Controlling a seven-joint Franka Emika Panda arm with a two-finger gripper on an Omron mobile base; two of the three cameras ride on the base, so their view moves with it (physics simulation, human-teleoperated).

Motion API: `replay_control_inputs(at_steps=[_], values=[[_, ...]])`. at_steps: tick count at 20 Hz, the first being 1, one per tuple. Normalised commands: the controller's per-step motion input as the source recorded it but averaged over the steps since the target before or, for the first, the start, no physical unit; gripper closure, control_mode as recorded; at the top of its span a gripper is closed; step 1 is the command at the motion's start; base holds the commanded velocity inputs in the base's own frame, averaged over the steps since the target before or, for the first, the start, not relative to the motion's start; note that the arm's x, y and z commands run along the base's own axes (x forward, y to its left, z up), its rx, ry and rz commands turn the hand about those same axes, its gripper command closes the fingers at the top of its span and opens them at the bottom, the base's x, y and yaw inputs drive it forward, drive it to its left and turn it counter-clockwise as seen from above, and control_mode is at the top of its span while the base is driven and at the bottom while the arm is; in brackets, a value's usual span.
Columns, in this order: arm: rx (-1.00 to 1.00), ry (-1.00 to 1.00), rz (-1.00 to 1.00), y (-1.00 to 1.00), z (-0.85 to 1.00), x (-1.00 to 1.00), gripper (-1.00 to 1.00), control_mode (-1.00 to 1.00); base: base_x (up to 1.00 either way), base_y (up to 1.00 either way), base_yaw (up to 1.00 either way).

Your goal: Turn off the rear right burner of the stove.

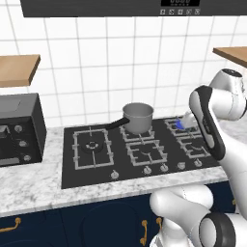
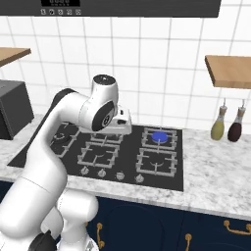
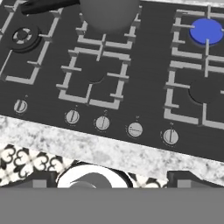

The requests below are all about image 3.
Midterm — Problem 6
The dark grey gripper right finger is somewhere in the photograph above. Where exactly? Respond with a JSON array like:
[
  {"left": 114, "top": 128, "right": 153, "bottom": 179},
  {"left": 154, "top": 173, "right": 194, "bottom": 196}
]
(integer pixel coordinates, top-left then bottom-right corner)
[{"left": 166, "top": 170, "right": 224, "bottom": 189}]

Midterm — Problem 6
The black pan handle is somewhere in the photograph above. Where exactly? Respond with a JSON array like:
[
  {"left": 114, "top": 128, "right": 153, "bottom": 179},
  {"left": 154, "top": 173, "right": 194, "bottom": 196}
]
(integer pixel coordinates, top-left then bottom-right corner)
[{"left": 20, "top": 0, "right": 81, "bottom": 16}]

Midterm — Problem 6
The blue burner flame disc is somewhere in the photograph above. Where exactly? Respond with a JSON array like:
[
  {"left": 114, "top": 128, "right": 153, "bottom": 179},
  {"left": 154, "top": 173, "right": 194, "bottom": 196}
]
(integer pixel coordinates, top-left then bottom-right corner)
[{"left": 189, "top": 17, "right": 224, "bottom": 46}]

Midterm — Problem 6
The grey hob grate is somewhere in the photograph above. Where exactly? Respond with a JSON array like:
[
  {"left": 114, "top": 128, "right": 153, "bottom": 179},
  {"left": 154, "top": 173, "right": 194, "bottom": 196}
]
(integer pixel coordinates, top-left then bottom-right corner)
[
  {"left": 0, "top": 0, "right": 65, "bottom": 86},
  {"left": 163, "top": 59, "right": 224, "bottom": 130},
  {"left": 74, "top": 4, "right": 143, "bottom": 51},
  {"left": 55, "top": 46, "right": 133, "bottom": 111},
  {"left": 171, "top": 4, "right": 224, "bottom": 60}
]

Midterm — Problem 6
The black gas hob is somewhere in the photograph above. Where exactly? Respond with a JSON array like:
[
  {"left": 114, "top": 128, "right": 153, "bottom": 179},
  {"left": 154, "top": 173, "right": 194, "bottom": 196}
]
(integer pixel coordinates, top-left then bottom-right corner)
[{"left": 0, "top": 0, "right": 224, "bottom": 162}]

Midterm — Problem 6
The round white and black object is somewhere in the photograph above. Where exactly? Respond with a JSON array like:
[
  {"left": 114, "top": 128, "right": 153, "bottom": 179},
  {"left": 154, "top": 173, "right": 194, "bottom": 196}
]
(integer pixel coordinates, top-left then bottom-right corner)
[{"left": 56, "top": 161, "right": 134, "bottom": 189}]

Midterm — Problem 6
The grey round pot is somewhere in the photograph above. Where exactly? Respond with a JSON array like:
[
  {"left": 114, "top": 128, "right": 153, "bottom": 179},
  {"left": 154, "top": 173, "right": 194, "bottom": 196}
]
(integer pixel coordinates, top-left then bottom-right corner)
[{"left": 79, "top": 0, "right": 142, "bottom": 33}]

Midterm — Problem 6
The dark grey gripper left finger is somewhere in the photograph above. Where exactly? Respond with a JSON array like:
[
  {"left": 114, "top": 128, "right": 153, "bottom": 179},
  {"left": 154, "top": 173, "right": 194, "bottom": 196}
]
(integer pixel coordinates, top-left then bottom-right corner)
[{"left": 6, "top": 171, "right": 59, "bottom": 189}]

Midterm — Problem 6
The round silver hob knob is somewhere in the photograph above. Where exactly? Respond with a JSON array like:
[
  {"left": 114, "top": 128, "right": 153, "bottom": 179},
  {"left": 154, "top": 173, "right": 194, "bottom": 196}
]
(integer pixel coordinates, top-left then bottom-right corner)
[
  {"left": 127, "top": 122, "right": 144, "bottom": 138},
  {"left": 162, "top": 129, "right": 179, "bottom": 146},
  {"left": 94, "top": 115, "right": 111, "bottom": 131},
  {"left": 64, "top": 108, "right": 81, "bottom": 125},
  {"left": 13, "top": 99, "right": 29, "bottom": 115}
]

